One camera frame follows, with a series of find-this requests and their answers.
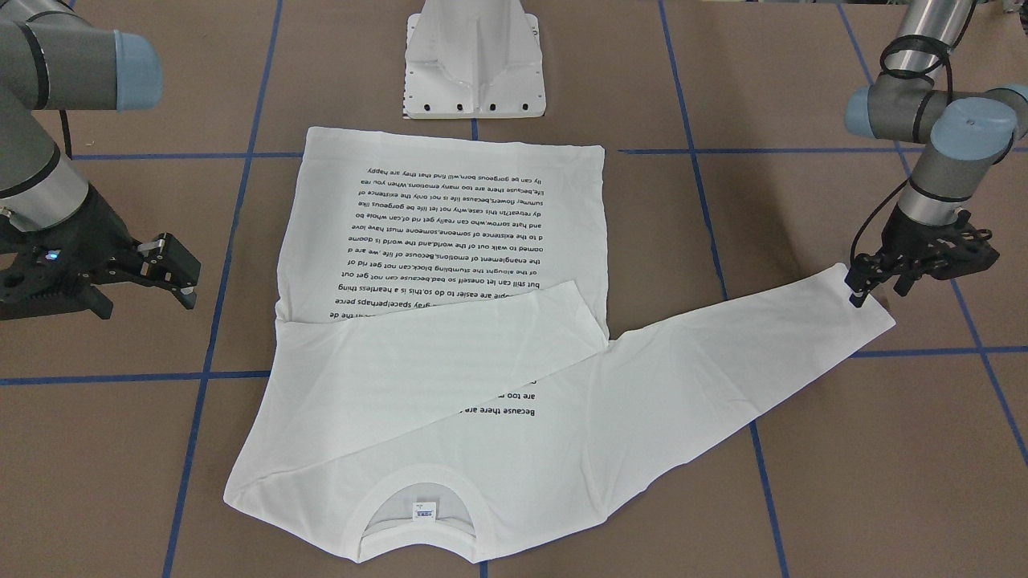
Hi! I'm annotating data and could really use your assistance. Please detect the white long-sleeve printed shirt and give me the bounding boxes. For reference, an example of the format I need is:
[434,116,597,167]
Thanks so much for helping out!
[224,127,895,562]

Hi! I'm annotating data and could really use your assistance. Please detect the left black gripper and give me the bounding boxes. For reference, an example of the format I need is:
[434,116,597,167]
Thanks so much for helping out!
[845,208,1000,308]

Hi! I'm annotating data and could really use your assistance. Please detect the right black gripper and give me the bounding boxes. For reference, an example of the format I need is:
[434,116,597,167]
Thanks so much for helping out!
[2,186,201,320]

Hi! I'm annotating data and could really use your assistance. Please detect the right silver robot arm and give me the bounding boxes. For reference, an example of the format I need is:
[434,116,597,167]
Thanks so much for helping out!
[1,1,201,320]

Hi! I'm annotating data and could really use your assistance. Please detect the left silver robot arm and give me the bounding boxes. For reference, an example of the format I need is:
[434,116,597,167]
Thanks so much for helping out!
[845,1,1027,308]

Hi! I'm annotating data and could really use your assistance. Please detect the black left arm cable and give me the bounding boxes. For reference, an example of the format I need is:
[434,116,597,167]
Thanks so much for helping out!
[850,34,954,258]

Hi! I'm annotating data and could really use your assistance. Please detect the white camera stand base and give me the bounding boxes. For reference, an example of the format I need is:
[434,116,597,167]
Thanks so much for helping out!
[403,1,546,120]

